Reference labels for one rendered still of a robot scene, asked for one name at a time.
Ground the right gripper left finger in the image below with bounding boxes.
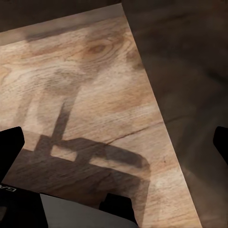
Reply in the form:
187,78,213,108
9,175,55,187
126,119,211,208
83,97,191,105
0,126,25,183

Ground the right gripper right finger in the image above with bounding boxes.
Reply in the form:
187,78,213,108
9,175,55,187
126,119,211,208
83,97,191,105
213,126,228,165

